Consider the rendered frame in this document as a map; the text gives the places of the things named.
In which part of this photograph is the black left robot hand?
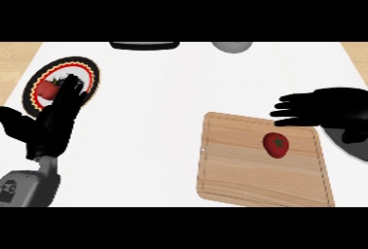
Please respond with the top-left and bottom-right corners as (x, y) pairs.
(0, 73), (88, 161)

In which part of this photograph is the black patterned round plate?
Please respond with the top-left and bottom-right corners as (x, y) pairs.
(20, 55), (101, 119)

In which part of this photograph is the red strawberry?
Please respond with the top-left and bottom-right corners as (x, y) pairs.
(35, 80), (61, 101)

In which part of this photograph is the grey pan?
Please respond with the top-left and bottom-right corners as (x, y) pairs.
(320, 126), (368, 162)

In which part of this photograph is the grey round bowl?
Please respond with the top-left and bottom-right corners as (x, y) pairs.
(209, 41), (254, 54)

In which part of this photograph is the wooden cutting board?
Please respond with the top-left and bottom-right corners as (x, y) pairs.
(194, 111), (336, 208)

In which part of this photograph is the black flat appliance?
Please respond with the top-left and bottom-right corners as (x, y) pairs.
(107, 41), (181, 51)

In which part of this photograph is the red tomato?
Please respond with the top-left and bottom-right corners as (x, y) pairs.
(261, 131), (289, 160)

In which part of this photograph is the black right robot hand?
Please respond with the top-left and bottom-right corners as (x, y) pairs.
(268, 87), (368, 144)

